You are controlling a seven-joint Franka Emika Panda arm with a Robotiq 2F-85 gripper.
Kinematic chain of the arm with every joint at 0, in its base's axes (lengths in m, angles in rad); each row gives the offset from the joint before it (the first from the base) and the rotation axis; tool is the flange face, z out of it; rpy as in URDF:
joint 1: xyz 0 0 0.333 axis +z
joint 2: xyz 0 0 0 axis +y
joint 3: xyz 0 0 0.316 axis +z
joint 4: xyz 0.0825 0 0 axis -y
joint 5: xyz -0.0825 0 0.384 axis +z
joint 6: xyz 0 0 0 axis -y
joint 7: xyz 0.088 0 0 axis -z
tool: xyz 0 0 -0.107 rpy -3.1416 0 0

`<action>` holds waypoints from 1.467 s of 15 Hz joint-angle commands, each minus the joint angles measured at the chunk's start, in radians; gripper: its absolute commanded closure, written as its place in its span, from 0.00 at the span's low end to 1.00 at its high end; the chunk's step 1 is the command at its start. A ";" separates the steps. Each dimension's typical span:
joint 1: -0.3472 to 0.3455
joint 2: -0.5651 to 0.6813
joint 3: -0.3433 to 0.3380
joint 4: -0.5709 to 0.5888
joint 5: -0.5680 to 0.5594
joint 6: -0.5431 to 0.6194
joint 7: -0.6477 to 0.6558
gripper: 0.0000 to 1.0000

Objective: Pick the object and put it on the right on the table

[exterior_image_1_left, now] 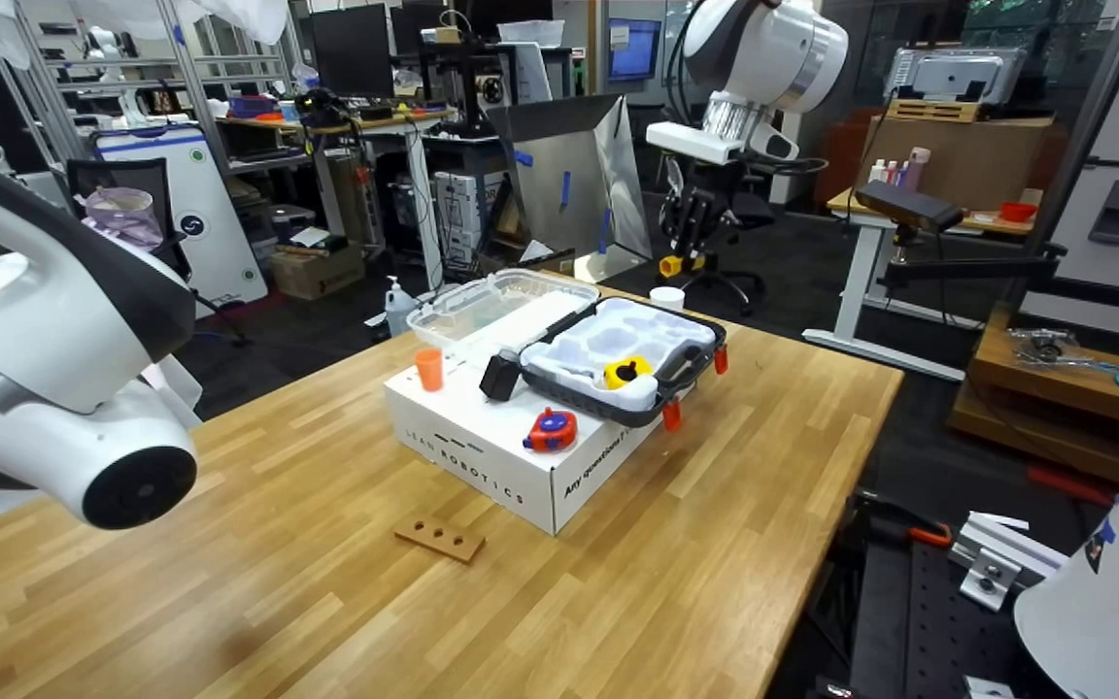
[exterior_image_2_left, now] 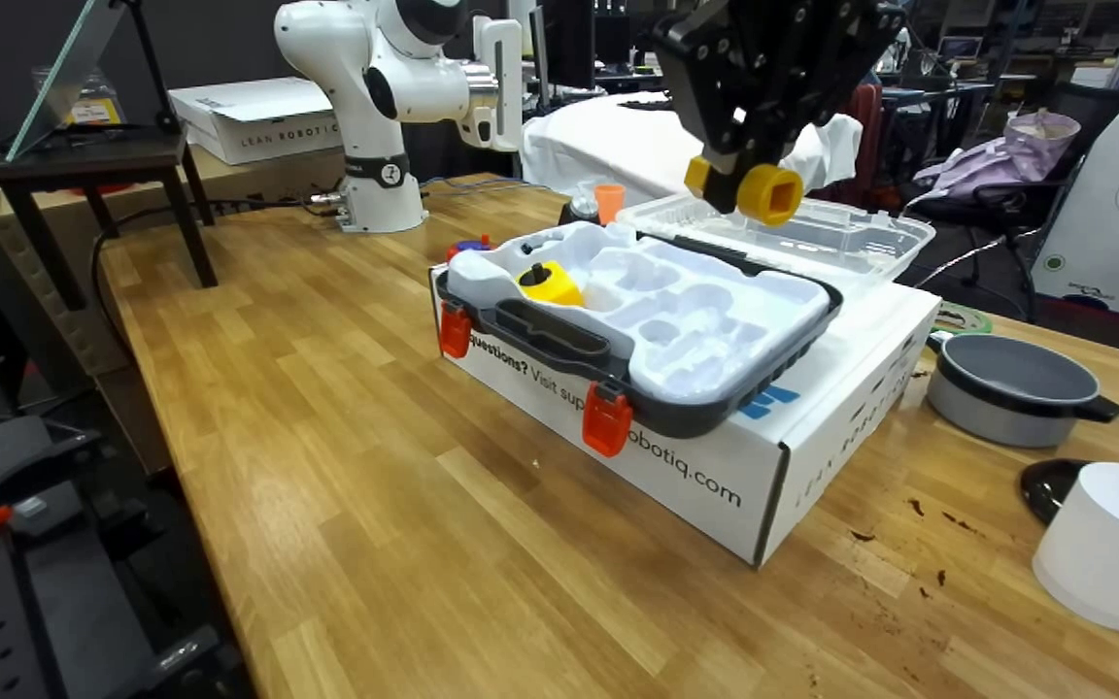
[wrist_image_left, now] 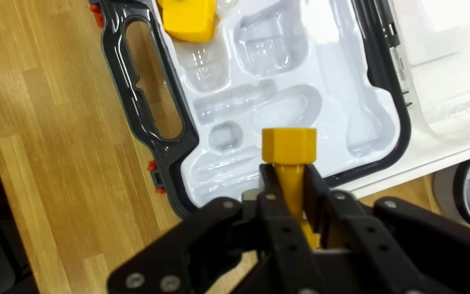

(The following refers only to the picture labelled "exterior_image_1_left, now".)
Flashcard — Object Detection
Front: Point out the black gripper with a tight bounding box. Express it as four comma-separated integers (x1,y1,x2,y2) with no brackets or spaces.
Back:
656,158,734,267

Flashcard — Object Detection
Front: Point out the white plastic cup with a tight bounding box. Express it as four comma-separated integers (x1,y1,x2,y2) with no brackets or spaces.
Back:
644,282,692,318

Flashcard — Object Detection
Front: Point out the black office chair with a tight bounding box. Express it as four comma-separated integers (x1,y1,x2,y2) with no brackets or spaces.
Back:
692,177,787,322

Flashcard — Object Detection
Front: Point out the silver foil panel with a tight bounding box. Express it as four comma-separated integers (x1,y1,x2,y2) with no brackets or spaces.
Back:
489,89,656,267

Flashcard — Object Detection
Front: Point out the grey plastic tool case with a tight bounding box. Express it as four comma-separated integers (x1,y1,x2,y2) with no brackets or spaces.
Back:
403,264,734,439

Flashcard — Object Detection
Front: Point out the yellow tape measure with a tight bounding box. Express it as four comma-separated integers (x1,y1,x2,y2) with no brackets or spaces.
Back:
602,353,656,392

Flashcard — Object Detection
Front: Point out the white-legged wooden desk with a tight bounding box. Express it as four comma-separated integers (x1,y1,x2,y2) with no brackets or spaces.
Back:
801,177,1068,390

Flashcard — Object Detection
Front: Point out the black flat device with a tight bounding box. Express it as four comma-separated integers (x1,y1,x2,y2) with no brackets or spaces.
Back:
846,177,977,241

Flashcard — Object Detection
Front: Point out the small black block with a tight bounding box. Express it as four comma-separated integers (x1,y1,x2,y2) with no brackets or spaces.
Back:
475,346,530,404

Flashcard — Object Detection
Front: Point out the red blue tape measure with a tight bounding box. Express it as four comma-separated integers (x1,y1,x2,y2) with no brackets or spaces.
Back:
521,404,585,453

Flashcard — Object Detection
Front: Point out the cluttered white desk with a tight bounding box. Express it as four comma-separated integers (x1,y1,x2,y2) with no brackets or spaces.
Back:
216,107,459,296

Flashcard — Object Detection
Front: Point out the small orange cup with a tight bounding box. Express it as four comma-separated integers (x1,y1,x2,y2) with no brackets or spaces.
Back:
411,346,453,396

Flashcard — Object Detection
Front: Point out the white cardboard box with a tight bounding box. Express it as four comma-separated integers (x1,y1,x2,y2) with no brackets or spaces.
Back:
381,287,670,536

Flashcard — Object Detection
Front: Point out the clear sanitizer bottle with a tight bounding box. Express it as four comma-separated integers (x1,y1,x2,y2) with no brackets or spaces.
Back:
381,272,419,338

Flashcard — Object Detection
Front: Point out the grey white printer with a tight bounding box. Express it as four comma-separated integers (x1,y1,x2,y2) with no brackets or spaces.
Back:
881,39,1034,107

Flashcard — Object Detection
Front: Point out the small brown cardboard box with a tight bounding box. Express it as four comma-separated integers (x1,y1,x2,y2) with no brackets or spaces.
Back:
264,241,375,306

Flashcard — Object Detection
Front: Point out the black monitor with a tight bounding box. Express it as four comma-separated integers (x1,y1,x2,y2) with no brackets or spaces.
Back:
304,0,397,104

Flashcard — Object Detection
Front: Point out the wooden block with holes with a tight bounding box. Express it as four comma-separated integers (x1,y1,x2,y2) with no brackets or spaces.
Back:
389,518,489,568

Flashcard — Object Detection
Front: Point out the low wooden shelf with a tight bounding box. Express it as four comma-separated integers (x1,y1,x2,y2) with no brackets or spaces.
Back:
949,306,1119,489

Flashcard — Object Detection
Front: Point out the black perforated breadboard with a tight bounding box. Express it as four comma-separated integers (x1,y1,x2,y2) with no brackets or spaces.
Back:
842,536,1042,699

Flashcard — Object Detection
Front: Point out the white cabinet with logo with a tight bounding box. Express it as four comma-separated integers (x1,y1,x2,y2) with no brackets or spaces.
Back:
89,124,273,309

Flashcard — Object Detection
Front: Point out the purple cloth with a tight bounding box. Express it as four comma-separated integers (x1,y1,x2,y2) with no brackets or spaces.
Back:
83,184,170,252

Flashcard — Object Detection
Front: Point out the metal shelving rack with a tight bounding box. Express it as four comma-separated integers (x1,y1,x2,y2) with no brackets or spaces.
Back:
0,0,304,170

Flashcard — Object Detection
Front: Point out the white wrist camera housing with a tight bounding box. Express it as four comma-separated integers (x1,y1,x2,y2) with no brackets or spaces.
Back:
643,115,747,170

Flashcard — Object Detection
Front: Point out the orange-handled black tool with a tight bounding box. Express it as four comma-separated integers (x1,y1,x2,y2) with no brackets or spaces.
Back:
861,489,965,554

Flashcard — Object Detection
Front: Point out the aluminium extrusion bracket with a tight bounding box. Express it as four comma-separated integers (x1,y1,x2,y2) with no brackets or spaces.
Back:
949,506,1073,612

